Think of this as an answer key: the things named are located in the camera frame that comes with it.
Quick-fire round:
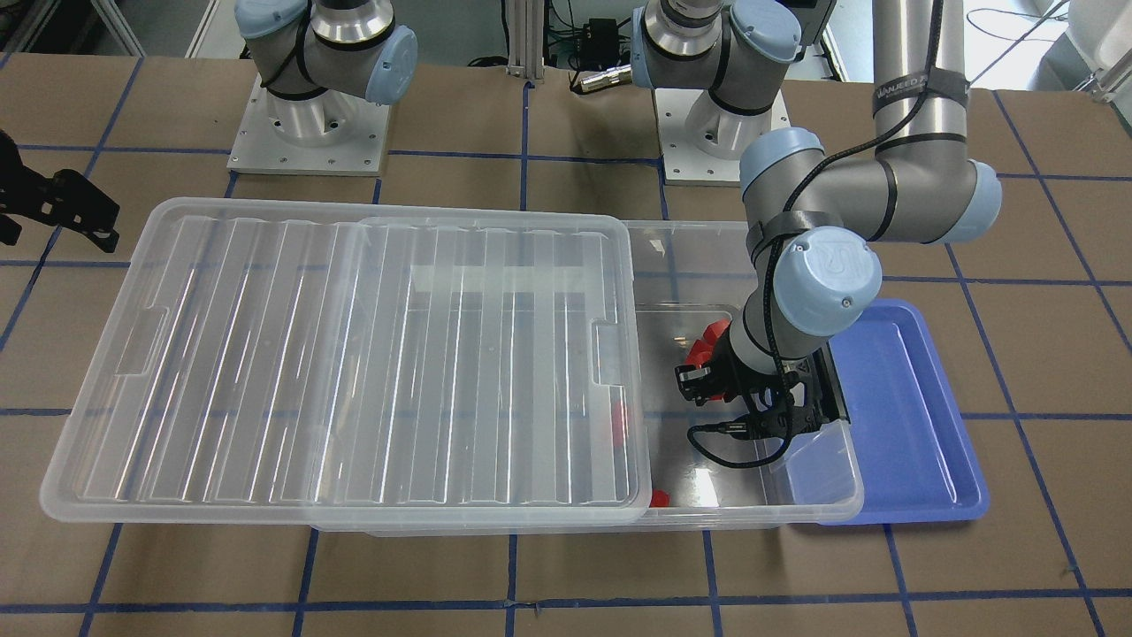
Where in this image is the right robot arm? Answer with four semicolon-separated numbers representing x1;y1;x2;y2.
3;1;419;253

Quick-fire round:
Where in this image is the clear plastic storage box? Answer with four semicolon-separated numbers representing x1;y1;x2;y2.
321;221;827;537

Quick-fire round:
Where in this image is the red block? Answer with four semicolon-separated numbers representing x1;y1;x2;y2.
685;318;731;370
648;488;671;509
610;401;627;449

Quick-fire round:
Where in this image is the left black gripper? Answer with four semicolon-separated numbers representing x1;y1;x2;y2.
674;342;841;441

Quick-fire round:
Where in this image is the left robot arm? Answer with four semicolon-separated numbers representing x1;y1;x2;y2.
631;1;1003;442

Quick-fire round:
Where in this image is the clear plastic box lid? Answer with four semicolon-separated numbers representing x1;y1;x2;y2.
40;197;652;530

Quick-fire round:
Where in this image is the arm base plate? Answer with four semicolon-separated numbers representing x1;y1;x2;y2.
228;76;393;177
654;88;790;187

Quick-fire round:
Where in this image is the aluminium frame post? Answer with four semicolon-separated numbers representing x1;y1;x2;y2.
501;1;548;84

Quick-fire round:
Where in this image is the blue plastic tray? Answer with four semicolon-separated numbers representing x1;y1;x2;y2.
787;299;991;525

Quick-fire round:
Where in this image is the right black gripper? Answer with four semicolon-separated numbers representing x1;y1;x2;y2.
1;130;120;253

